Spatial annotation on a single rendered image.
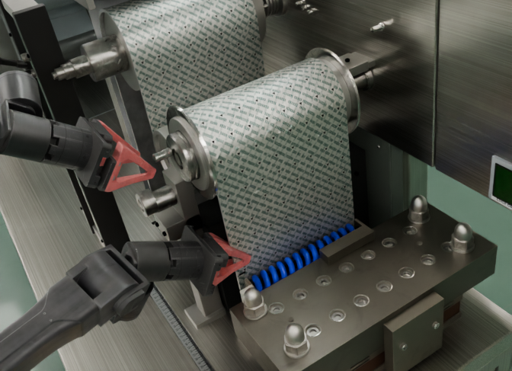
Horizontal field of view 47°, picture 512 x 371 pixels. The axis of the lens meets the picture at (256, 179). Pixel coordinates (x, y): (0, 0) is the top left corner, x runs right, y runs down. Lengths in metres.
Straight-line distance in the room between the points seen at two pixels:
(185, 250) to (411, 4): 0.47
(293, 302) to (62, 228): 0.69
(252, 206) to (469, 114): 0.33
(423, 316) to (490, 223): 1.77
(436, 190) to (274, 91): 2.01
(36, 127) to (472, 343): 0.73
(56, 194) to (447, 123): 1.01
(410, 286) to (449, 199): 1.86
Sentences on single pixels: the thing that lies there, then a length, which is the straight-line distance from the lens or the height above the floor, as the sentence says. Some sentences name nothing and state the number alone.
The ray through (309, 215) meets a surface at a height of 1.09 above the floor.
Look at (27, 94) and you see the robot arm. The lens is 0.81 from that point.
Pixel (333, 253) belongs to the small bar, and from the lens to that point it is 0.95.
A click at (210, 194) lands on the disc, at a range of 0.85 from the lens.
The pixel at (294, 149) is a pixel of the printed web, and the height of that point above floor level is 1.22.
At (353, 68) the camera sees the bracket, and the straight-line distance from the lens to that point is 0.95.
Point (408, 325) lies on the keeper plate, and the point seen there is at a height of 1.01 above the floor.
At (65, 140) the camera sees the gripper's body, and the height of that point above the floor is 1.34.
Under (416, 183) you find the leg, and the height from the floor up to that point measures 0.90.
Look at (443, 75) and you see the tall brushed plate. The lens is 0.87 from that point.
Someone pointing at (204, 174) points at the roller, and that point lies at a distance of 0.82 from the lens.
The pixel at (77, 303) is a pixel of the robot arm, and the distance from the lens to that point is 0.75.
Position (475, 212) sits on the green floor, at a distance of 2.70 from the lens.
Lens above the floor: 1.69
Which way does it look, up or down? 34 degrees down
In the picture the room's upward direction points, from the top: 11 degrees counter-clockwise
